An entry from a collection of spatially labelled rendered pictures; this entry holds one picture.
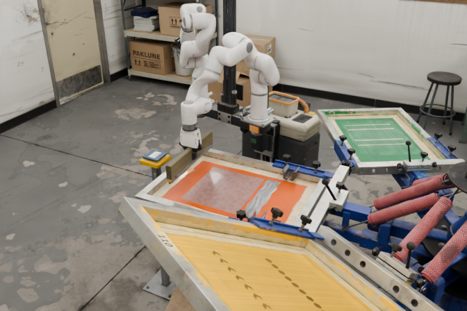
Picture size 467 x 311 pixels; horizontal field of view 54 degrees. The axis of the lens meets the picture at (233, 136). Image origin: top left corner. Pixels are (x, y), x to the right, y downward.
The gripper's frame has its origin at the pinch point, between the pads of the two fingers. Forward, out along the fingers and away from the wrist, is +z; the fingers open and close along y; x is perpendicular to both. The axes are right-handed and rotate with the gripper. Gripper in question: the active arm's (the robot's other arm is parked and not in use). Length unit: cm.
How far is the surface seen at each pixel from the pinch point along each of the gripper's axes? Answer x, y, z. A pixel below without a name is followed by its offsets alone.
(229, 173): -13.5, -14.8, 14.8
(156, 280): -10, 38, 109
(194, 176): -3.0, 0.3, 14.7
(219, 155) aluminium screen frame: -25.0, -2.6, 12.1
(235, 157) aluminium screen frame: -25.1, -12.9, 11.4
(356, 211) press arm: 3, -85, 6
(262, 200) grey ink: 3.1, -40.5, 14.0
